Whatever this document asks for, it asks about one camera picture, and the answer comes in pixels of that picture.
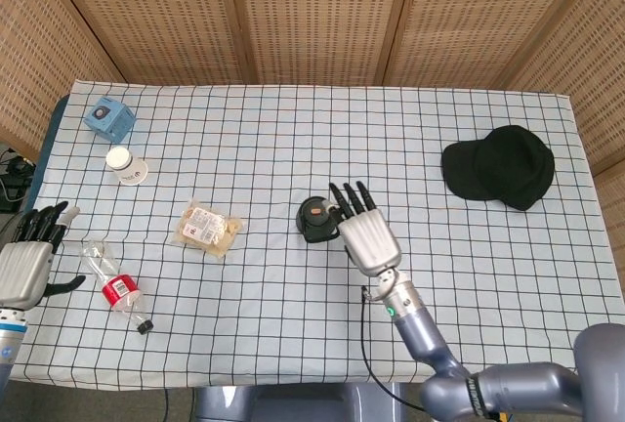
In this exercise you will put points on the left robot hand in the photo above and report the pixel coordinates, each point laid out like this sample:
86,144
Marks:
22,270

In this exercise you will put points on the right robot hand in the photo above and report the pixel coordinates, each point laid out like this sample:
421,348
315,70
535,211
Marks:
368,239

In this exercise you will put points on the black teapot lid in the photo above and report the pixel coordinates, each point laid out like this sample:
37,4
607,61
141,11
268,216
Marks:
316,209

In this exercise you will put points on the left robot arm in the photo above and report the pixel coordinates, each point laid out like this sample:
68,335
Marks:
10,344

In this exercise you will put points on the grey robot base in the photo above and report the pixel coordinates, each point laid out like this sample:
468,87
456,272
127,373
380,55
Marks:
298,402

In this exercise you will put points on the black teapot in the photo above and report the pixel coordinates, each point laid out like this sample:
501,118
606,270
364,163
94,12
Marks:
315,229

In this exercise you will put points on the clear bottle with red label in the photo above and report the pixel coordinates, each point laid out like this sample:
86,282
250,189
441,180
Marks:
114,285

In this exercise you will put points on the checked light blue tablecloth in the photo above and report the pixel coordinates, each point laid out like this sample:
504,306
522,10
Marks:
244,305

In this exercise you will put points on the white paper cup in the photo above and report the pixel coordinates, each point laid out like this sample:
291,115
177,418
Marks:
125,165

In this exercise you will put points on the black baseball cap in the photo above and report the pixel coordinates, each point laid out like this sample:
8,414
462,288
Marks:
500,168

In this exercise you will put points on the packaged snack bag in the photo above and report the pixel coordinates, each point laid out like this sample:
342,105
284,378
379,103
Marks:
207,229

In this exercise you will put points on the blue cardboard box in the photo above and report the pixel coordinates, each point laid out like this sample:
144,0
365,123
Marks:
110,119

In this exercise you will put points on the woven bamboo folding screen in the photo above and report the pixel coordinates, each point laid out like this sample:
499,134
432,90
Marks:
312,16

